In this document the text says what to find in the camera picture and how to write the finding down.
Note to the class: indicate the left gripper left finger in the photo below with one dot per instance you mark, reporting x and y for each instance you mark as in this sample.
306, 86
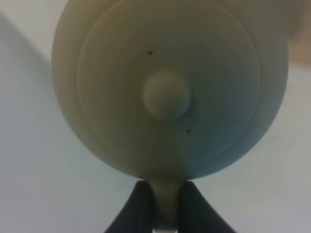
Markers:
137, 215

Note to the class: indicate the brown clay teapot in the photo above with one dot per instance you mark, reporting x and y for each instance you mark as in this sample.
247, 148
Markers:
169, 91

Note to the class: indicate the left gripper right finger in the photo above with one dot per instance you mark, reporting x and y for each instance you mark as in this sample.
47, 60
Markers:
196, 215

